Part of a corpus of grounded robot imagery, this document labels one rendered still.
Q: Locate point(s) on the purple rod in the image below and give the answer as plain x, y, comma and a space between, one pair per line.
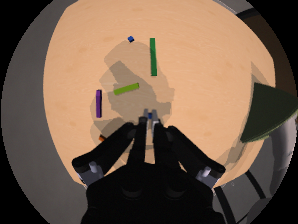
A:
98, 103

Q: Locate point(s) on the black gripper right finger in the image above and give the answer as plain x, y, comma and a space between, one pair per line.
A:
193, 160

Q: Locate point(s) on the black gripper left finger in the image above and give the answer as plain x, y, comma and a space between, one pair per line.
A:
93, 165

